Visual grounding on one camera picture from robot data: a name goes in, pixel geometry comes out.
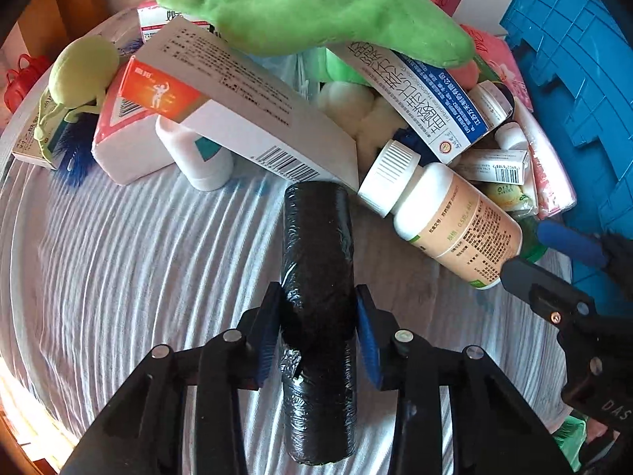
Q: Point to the yellow-green plush toy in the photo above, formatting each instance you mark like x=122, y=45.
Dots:
x=79, y=69

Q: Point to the blue plastic crate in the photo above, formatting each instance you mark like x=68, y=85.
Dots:
x=583, y=84

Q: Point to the white red box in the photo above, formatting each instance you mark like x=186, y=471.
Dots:
x=153, y=17

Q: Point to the white bottle beige label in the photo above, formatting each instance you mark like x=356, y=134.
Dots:
x=460, y=217

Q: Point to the light green packet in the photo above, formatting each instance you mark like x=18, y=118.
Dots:
x=341, y=67

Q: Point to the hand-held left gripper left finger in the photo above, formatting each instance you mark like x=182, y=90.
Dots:
x=267, y=326

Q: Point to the pink floral tissue pack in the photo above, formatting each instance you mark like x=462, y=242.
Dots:
x=499, y=59

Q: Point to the small white barcode box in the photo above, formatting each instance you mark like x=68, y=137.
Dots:
x=494, y=166

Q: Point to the large green plush toy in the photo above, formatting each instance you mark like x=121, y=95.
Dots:
x=296, y=10

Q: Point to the red plastic toy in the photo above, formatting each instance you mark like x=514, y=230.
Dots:
x=22, y=79

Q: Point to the white cotton balls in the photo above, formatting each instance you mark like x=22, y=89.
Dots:
x=356, y=109

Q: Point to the white bottle teal label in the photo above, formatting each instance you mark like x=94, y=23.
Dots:
x=198, y=163

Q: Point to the white box blue label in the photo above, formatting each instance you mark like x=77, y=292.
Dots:
x=420, y=94

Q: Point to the green yellow bottle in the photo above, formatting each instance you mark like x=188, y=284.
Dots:
x=509, y=198

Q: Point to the small white green box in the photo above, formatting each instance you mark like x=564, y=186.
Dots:
x=29, y=143

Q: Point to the small white bottle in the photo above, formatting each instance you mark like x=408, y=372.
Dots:
x=509, y=136

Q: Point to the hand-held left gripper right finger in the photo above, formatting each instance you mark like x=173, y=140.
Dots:
x=368, y=336

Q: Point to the white box orange label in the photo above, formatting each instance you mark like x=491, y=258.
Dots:
x=222, y=84

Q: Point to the black garbage bag roll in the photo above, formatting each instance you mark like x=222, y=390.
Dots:
x=316, y=257

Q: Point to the blue fuzzy brush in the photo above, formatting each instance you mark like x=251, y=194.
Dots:
x=74, y=153

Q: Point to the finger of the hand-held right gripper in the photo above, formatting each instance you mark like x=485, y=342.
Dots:
x=568, y=245
x=524, y=277

